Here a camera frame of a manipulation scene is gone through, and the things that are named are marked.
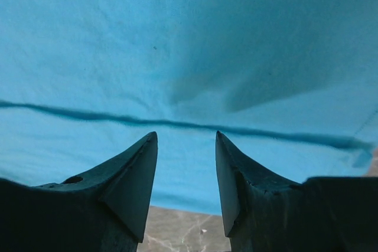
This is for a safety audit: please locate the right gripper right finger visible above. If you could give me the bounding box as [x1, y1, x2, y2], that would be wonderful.
[216, 132, 377, 251]

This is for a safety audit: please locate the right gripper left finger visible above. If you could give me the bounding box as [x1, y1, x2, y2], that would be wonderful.
[1, 132, 158, 251]

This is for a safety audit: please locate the turquoise t shirt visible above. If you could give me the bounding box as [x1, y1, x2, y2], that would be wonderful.
[1, 0, 377, 214]

